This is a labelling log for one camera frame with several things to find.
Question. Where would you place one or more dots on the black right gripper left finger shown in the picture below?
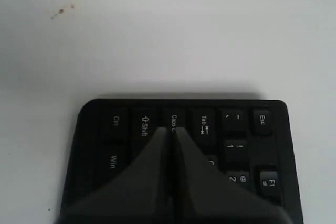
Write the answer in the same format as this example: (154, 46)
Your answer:
(139, 194)

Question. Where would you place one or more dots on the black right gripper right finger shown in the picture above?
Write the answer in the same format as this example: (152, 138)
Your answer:
(203, 194)

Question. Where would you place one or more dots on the black acer keyboard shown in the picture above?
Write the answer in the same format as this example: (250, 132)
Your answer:
(249, 141)

